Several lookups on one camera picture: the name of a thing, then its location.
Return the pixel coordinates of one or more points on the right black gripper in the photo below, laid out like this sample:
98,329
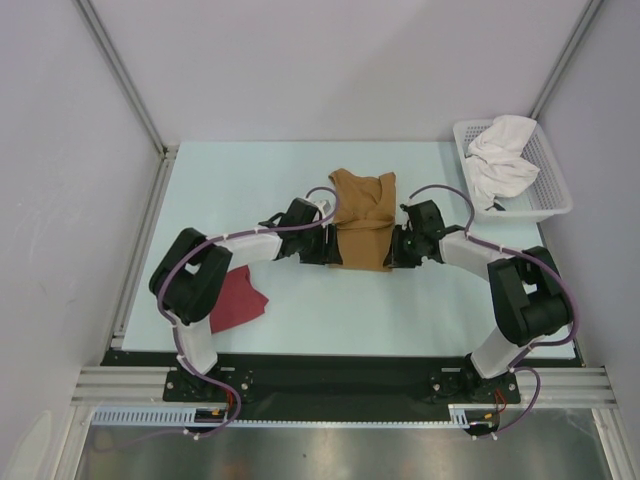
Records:
393,257

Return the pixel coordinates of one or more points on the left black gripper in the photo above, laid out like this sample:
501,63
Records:
326,253

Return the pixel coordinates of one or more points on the tan tank top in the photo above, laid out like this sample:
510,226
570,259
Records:
365,219

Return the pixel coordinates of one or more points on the red tank top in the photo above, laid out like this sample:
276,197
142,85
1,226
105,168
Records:
239,302

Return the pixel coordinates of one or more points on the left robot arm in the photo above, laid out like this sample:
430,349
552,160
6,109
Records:
188,281

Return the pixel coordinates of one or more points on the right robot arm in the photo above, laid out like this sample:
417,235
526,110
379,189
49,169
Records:
529,300

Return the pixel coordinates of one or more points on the white tank top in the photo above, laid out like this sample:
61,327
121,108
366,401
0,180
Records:
494,160

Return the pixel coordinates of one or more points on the white plastic basket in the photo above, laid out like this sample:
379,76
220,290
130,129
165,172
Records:
546,197

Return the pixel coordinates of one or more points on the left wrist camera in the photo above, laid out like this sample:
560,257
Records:
324,207

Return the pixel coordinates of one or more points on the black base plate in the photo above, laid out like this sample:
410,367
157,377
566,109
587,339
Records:
328,388

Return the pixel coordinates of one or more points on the left aluminium frame post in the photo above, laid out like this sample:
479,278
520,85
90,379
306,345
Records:
164,156

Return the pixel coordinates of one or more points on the aluminium frame post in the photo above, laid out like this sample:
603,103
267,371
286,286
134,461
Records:
164,156
585,22

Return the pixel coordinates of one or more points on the white cable duct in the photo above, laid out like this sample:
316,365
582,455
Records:
209,417

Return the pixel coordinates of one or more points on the right aluminium frame post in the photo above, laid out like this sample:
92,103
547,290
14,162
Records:
585,22

